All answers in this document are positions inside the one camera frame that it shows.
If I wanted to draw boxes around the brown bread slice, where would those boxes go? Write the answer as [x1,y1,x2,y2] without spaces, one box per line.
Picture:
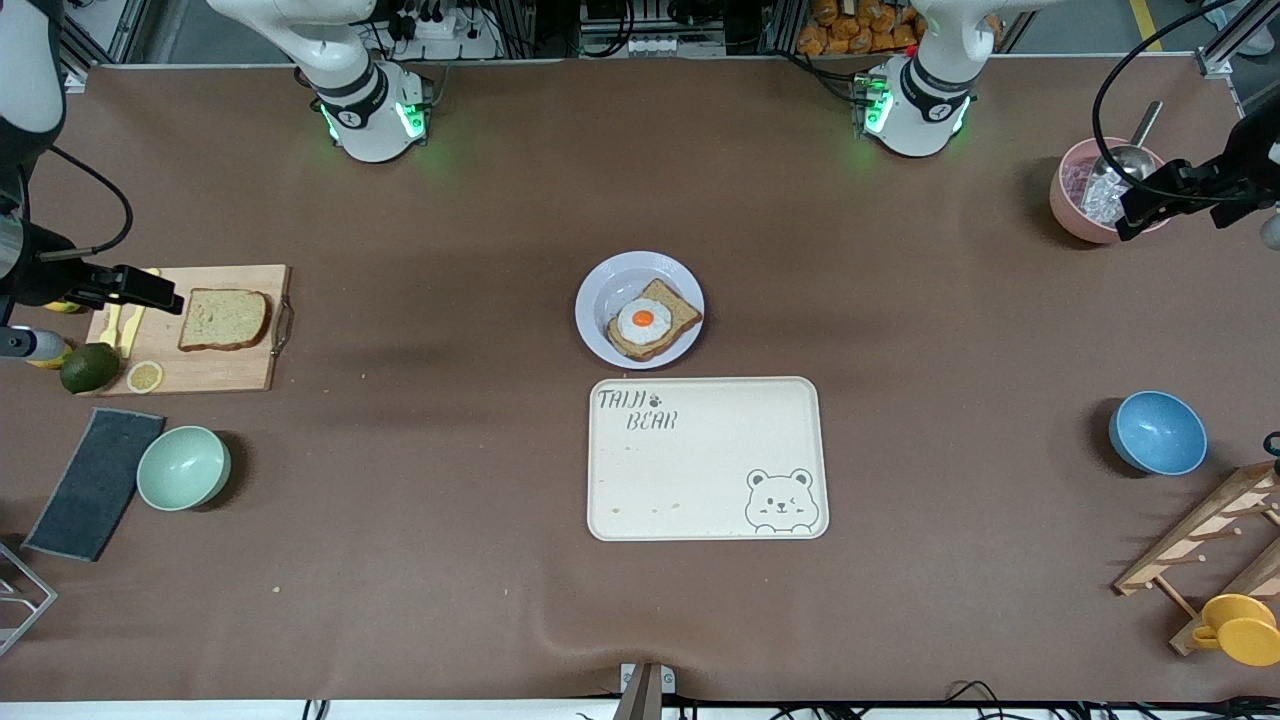
[178,288,273,353]
[605,278,704,363]

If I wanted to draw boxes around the white round plate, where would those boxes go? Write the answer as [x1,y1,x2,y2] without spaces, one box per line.
[574,250,706,371]

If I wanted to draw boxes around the fried egg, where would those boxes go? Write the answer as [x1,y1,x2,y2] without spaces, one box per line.
[616,297,673,348]

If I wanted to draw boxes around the yellow plastic knife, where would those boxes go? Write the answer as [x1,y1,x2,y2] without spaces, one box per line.
[118,268,161,359]

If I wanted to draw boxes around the clear ice cubes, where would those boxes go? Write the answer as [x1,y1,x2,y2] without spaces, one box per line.
[1085,175,1136,226]

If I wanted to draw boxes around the metal scoop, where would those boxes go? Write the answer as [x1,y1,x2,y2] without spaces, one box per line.
[1080,100,1166,196]

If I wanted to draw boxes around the pink bowl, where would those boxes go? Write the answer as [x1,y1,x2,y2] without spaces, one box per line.
[1048,137,1181,245]

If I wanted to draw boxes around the wooden cutting board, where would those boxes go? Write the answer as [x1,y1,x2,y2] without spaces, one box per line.
[85,264,294,397]

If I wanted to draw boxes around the green avocado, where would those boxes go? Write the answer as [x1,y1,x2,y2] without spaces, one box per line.
[59,342,122,395]

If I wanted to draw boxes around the mint green bowl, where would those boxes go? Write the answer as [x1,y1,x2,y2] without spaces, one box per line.
[136,425,232,513]

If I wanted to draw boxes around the dark grey cloth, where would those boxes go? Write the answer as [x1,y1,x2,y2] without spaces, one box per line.
[22,407,166,563]

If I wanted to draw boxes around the blue bowl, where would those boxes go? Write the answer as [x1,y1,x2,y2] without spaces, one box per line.
[1108,390,1209,477]

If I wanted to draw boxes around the wooden peg rack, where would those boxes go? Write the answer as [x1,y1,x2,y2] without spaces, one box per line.
[1113,462,1280,657]

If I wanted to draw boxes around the pile of orange bread rolls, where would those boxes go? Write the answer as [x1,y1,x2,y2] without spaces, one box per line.
[797,0,926,56]

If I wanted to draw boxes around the white power strip with plugs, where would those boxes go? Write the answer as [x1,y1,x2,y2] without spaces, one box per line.
[360,10,501,61]

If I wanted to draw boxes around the yellow cup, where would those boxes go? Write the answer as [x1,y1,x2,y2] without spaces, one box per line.
[1192,594,1280,668]

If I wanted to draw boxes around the cream tray with bear print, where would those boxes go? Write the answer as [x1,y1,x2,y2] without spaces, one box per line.
[586,376,831,543]

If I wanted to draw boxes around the white socket strip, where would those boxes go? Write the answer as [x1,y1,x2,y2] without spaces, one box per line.
[580,28,728,59]

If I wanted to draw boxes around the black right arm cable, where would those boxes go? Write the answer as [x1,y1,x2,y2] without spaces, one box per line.
[18,145,134,263]

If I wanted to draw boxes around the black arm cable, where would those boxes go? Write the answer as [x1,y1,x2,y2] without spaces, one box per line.
[1092,0,1261,186]
[18,145,134,263]

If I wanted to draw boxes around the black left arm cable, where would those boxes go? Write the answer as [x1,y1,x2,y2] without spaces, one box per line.
[1092,0,1261,186]

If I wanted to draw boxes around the aluminium frame profile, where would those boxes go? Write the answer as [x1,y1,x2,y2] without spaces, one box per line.
[1197,0,1280,81]
[45,0,151,93]

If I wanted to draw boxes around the metal wire rack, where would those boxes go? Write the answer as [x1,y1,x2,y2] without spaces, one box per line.
[0,540,59,658]

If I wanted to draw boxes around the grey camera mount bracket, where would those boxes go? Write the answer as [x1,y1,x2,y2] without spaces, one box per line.
[612,662,676,720]

